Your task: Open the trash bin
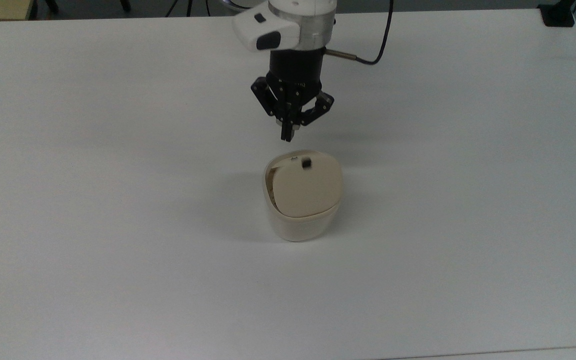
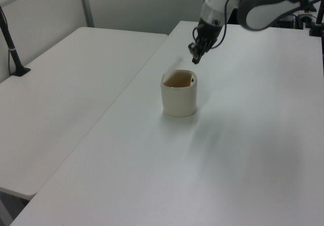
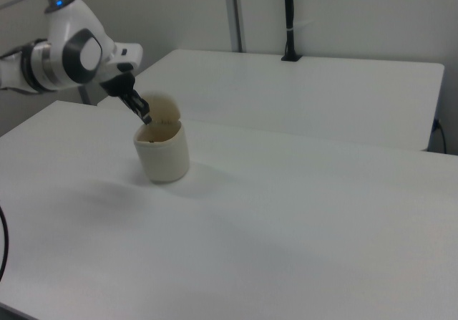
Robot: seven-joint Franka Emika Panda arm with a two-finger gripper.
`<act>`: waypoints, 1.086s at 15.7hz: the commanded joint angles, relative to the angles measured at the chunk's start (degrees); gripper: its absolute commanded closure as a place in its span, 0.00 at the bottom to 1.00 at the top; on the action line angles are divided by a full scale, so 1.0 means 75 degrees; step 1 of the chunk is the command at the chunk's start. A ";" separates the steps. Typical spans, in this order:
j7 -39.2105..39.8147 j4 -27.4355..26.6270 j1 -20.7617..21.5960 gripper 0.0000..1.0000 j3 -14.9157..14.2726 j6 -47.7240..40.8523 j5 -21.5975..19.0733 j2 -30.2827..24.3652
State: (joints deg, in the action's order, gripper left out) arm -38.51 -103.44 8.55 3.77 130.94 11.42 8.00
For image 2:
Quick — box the black camera stand clamp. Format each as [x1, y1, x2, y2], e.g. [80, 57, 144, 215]
[308, 0, 324, 37]

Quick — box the grey partition post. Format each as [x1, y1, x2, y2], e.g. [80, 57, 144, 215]
[77, 0, 96, 28]

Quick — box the dark blue gripper cable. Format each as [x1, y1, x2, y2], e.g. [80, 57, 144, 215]
[209, 0, 255, 49]

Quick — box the white side table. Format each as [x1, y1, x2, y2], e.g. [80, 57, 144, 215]
[0, 26, 169, 200]

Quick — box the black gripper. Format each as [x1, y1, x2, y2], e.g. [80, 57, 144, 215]
[188, 18, 225, 65]

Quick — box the black camera stand pole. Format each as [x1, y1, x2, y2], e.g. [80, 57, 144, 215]
[0, 5, 32, 77]

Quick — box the beige trash bin with lid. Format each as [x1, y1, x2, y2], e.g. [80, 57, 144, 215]
[160, 56, 198, 118]

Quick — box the dark background equipment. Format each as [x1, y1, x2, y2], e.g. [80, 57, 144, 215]
[275, 8, 314, 30]

